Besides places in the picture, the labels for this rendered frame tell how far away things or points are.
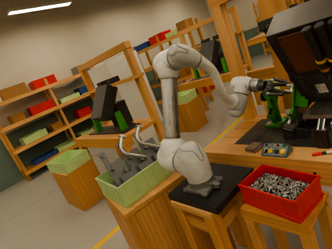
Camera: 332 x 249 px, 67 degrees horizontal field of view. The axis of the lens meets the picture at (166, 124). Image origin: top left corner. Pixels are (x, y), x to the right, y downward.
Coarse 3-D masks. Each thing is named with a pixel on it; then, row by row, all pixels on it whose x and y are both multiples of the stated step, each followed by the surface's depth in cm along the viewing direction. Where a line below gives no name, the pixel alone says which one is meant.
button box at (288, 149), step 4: (264, 144) 153; (268, 144) 151; (276, 144) 147; (280, 144) 145; (288, 144) 142; (264, 148) 151; (268, 148) 150; (272, 148) 148; (276, 148) 146; (280, 148) 144; (284, 148) 142; (288, 148) 142; (268, 152) 148; (272, 152) 146; (288, 152) 142; (272, 156) 147; (276, 156) 144; (280, 156) 142; (284, 156) 140
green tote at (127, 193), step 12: (144, 168) 184; (156, 168) 190; (108, 180) 209; (132, 180) 178; (144, 180) 183; (156, 180) 190; (108, 192) 193; (120, 192) 172; (132, 192) 178; (144, 192) 183; (120, 204) 183
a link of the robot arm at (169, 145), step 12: (156, 60) 155; (168, 72) 151; (168, 84) 153; (168, 96) 153; (168, 108) 153; (168, 120) 154; (168, 132) 154; (168, 144) 152; (180, 144) 153; (168, 156) 151; (168, 168) 154
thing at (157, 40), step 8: (176, 24) 669; (184, 24) 651; (192, 24) 670; (168, 32) 730; (176, 32) 680; (200, 32) 672; (152, 40) 747; (160, 40) 725; (168, 40) 695; (192, 40) 649; (136, 48) 806; (144, 48) 785; (160, 48) 736; (200, 48) 674; (152, 64) 858; (184, 72) 725; (200, 72) 683; (160, 80) 815; (184, 80) 722; (160, 88) 878; (208, 88) 684
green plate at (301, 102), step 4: (292, 88) 143; (292, 92) 144; (296, 92) 144; (292, 96) 145; (296, 96) 145; (300, 96) 143; (292, 100) 146; (296, 100) 146; (300, 100) 144; (304, 100) 142; (292, 104) 147; (296, 104) 147; (300, 104) 145; (304, 104) 143; (308, 104) 143
